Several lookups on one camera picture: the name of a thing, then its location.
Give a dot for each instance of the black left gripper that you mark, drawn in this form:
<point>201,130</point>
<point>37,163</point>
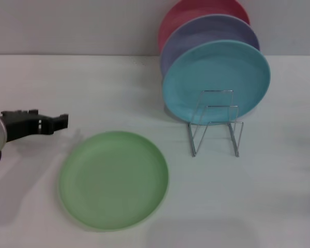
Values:
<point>20,125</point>

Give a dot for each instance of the green plastic plate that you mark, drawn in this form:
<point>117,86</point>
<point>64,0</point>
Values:
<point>113,180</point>

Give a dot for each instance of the blue plastic plate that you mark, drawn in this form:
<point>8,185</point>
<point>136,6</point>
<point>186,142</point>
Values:
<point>211,75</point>

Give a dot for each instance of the red plastic plate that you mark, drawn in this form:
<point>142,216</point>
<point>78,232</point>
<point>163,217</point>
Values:
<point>180,15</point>

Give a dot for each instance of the purple plastic plate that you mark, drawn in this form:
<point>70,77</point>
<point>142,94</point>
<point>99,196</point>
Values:
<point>196,33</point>

